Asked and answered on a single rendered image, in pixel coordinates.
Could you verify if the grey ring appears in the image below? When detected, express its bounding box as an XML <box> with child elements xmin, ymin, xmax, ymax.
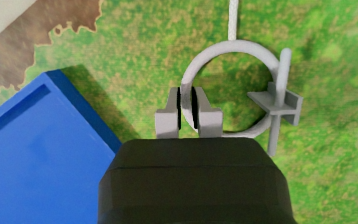
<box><xmin>180</xmin><ymin>40</ymin><xmax>279</xmax><ymax>138</ymax></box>

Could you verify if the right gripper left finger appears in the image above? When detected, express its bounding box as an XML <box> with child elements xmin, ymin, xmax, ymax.
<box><xmin>155</xmin><ymin>87</ymin><xmax>181</xmax><ymax>139</ymax></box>

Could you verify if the blue tray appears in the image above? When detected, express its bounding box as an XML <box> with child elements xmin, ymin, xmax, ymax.
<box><xmin>0</xmin><ymin>69</ymin><xmax>122</xmax><ymax>224</ymax></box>

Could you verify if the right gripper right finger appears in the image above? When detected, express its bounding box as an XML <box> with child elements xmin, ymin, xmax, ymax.
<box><xmin>192</xmin><ymin>87</ymin><xmax>223</xmax><ymax>138</ymax></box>

